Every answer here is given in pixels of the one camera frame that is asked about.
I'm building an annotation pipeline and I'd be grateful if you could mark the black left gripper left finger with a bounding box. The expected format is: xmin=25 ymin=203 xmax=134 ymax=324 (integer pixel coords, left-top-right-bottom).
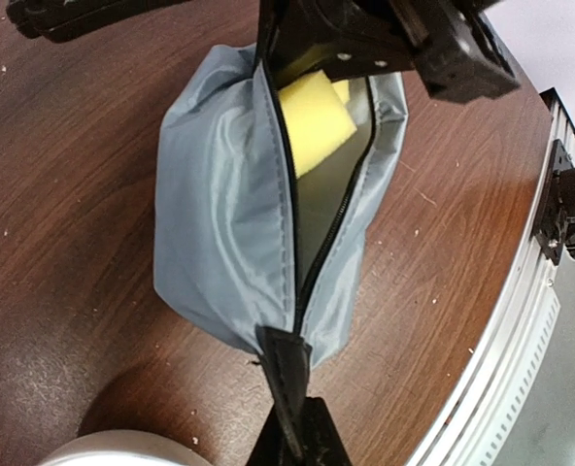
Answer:
xmin=253 ymin=403 xmax=297 ymax=466

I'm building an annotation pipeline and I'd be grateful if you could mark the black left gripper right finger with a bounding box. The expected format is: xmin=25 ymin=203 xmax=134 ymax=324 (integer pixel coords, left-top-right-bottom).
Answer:
xmin=296 ymin=397 xmax=351 ymax=466

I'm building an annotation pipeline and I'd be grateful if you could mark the white ceramic bowl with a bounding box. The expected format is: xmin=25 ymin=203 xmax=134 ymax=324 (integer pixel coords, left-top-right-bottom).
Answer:
xmin=39 ymin=430 xmax=211 ymax=466

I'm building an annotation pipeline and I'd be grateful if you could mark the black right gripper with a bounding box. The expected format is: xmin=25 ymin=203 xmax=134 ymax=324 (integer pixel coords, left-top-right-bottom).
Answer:
xmin=255 ymin=0 xmax=520 ymax=103

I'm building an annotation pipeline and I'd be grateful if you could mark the grey zip pouch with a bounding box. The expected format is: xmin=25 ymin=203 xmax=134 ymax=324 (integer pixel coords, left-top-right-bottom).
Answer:
xmin=152 ymin=42 xmax=411 ymax=452

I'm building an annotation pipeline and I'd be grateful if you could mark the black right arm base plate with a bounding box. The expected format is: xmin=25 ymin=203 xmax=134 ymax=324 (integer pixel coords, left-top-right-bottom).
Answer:
xmin=531 ymin=139 xmax=575 ymax=266

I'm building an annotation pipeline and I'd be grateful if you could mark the yellow sponge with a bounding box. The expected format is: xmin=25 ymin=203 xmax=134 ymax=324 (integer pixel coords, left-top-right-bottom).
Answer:
xmin=279 ymin=70 xmax=357 ymax=178

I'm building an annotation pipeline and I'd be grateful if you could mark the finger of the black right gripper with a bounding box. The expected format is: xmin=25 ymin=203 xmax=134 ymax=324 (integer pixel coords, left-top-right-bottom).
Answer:
xmin=6 ymin=0 xmax=184 ymax=43

